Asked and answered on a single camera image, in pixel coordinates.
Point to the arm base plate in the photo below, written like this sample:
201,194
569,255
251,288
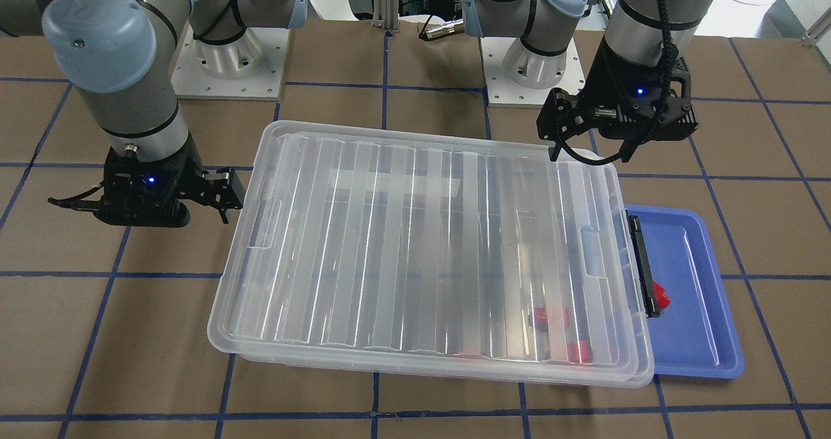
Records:
518,78
247,75

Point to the blue plastic tray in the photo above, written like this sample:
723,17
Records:
695,336

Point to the clear plastic storage box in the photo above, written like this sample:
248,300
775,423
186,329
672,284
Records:
626,263

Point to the aluminium frame post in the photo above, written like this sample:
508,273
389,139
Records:
387,0

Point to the red block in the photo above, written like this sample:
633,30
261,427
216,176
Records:
544,319
579,352
661,297

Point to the black box latch handle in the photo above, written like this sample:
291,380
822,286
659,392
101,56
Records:
647,283

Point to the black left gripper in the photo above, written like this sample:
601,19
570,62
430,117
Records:
607,74

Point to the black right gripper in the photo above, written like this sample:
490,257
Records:
189,171

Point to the clear plastic box lid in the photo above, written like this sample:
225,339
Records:
428,250

